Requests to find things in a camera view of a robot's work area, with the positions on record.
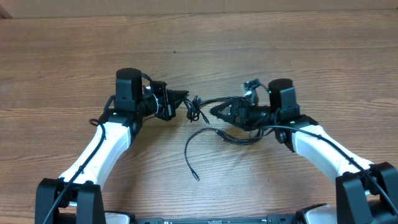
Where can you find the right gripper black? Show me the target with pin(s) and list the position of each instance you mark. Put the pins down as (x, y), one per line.
(243, 106)

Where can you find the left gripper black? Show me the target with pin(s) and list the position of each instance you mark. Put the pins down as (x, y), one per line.
(168, 95)

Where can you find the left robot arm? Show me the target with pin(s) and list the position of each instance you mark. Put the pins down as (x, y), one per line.
(76, 195)

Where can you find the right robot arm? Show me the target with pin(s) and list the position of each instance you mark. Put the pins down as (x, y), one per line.
(365, 192)

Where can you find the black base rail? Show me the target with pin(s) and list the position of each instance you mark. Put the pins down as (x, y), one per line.
(270, 219)

